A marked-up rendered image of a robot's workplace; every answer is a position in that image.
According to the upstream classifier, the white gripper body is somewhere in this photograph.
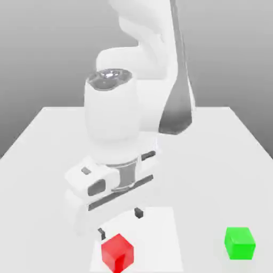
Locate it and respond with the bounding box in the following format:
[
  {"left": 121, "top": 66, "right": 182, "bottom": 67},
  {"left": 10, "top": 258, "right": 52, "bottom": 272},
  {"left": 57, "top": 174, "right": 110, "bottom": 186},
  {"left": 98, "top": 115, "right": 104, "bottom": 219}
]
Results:
[{"left": 64, "top": 173, "right": 160, "bottom": 228}]

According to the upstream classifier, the small red cube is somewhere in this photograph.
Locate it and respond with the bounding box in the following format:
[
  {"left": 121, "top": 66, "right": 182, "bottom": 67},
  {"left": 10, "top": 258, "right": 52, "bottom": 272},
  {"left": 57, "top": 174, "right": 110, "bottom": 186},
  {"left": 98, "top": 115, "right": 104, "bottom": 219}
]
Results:
[{"left": 101, "top": 232, "right": 135, "bottom": 273}]

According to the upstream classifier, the small green cube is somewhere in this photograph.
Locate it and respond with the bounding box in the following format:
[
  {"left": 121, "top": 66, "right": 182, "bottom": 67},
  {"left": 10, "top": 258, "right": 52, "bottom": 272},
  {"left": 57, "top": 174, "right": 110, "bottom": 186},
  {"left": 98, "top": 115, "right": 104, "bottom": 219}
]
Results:
[{"left": 223, "top": 226, "right": 256, "bottom": 261}]

